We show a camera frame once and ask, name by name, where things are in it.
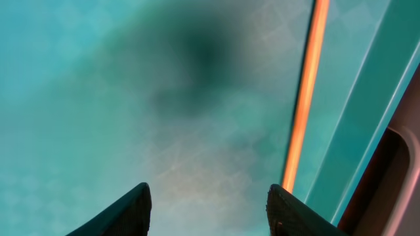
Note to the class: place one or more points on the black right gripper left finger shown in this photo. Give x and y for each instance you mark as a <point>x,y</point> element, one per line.
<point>128,216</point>

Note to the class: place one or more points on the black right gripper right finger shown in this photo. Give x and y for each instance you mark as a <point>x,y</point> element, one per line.
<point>288,216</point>

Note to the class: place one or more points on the wooden chopstick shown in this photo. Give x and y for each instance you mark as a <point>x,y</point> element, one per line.
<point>306,88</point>

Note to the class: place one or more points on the grey dishwasher rack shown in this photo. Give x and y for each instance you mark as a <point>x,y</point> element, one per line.
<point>386,200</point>

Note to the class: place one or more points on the teal plastic tray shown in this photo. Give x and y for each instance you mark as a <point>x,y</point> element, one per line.
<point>195,98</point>

